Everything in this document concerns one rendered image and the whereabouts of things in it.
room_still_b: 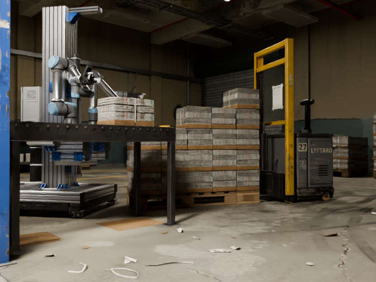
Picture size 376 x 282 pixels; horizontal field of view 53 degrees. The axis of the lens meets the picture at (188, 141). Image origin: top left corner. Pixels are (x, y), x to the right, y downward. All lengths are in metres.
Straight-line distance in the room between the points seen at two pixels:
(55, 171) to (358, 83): 7.91
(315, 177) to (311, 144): 0.38
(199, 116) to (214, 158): 0.48
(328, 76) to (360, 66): 0.82
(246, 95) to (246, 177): 0.91
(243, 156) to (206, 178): 0.50
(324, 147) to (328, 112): 5.78
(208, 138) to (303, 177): 1.20
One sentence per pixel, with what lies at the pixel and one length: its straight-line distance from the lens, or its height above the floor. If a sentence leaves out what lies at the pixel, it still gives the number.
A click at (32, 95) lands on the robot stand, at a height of 1.14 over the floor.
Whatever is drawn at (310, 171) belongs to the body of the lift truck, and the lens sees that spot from 4.61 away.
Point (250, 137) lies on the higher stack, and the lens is 4.36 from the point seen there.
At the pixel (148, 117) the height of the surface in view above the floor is 0.88.
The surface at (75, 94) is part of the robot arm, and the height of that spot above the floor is 1.09.
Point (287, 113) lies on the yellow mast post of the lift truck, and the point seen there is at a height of 1.00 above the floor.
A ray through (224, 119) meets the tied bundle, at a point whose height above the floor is 0.94.
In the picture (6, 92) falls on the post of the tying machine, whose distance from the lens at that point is 2.34.
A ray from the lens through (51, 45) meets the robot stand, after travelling 4.11.
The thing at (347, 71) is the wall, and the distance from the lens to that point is 10.38.
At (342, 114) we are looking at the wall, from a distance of 10.31.
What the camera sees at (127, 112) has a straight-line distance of 3.07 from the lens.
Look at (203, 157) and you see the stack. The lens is 4.10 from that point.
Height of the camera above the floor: 0.65
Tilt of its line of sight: 1 degrees up
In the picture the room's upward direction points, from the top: straight up
